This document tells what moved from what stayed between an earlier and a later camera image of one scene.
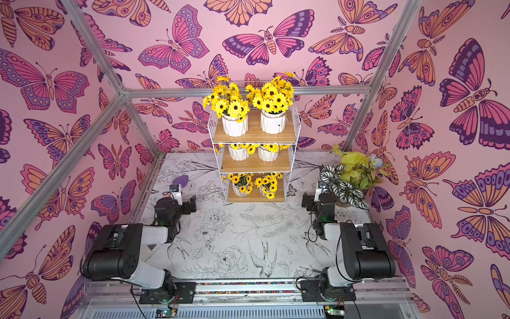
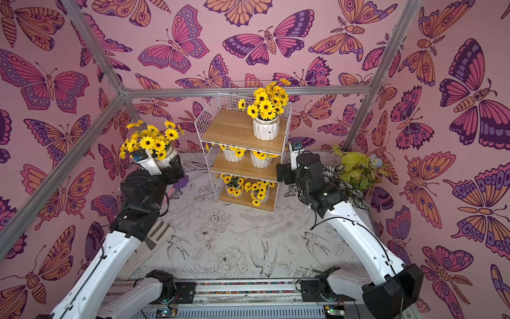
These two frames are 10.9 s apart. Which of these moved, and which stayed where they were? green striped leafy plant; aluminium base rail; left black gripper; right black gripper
Moved: right black gripper; left black gripper
Stayed: green striped leafy plant; aluminium base rail
